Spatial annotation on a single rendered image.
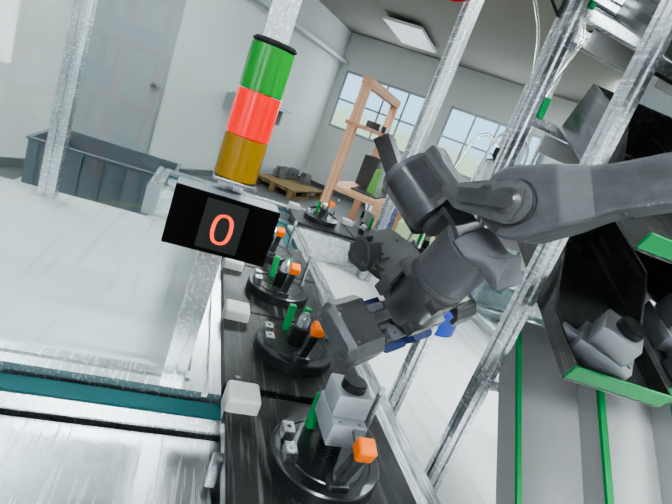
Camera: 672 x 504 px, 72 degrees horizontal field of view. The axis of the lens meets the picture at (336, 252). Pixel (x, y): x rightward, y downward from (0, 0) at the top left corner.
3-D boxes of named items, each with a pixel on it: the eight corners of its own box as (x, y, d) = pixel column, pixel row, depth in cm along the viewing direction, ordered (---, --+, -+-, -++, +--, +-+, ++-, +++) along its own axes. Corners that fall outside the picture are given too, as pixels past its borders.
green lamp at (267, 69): (284, 102, 50) (299, 56, 49) (239, 85, 49) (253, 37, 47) (279, 100, 55) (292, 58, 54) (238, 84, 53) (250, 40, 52)
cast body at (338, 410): (359, 450, 54) (381, 400, 52) (324, 446, 52) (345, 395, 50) (341, 403, 61) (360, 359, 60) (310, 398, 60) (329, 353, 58)
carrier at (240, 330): (369, 418, 74) (398, 352, 71) (219, 395, 66) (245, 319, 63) (335, 340, 96) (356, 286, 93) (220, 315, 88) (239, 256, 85)
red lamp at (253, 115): (270, 146, 52) (284, 103, 50) (226, 131, 50) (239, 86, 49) (266, 140, 56) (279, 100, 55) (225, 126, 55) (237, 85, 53)
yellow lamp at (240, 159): (257, 188, 53) (270, 147, 52) (213, 174, 51) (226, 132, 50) (254, 179, 57) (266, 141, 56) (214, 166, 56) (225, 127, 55)
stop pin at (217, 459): (214, 488, 54) (223, 461, 53) (203, 487, 53) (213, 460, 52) (214, 479, 55) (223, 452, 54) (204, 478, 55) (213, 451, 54)
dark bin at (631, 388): (657, 409, 54) (711, 376, 49) (561, 379, 52) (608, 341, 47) (582, 253, 75) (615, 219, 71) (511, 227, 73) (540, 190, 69)
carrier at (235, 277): (334, 339, 96) (356, 286, 93) (220, 314, 89) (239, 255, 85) (313, 290, 118) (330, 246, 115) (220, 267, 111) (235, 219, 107)
